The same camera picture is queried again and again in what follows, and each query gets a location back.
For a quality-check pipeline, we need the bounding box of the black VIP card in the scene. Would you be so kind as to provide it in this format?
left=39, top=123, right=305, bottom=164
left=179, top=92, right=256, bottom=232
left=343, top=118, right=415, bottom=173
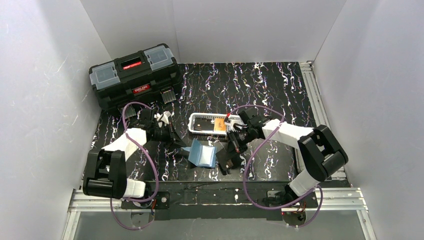
left=215, top=148, right=243, bottom=176

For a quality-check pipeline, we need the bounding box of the blue leather card holder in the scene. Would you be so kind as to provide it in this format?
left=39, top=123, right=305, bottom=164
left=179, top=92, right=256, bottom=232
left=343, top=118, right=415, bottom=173
left=181, top=139, right=217, bottom=168

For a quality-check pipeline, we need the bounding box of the white plastic basket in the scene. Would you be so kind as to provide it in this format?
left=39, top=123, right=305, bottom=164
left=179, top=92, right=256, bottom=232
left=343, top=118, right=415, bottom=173
left=188, top=112, right=244, bottom=136

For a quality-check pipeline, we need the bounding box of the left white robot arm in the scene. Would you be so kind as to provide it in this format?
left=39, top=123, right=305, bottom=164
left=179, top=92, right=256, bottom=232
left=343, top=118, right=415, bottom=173
left=82, top=109, right=186, bottom=200

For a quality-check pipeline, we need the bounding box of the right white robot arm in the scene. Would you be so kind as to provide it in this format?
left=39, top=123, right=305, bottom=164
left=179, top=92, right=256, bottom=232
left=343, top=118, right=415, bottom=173
left=216, top=104, right=349, bottom=210

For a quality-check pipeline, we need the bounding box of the orange credit card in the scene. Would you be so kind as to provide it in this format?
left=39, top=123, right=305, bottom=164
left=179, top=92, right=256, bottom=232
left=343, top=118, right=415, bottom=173
left=213, top=118, right=227, bottom=133

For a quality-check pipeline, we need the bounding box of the black red toolbox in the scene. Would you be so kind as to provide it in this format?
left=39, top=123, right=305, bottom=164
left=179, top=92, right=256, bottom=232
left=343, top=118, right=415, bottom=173
left=88, top=43, right=183, bottom=115

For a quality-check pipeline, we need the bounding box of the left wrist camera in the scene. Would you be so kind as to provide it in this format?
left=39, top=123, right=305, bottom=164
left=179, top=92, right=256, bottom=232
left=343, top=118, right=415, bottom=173
left=154, top=111, right=172, bottom=128

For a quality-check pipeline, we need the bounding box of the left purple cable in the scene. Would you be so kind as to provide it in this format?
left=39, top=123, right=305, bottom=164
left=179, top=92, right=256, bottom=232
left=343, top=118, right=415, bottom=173
left=109, top=101, right=161, bottom=231

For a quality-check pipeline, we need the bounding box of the aluminium frame rail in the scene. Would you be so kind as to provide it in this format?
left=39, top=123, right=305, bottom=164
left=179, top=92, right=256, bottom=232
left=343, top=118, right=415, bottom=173
left=62, top=62, right=376, bottom=240

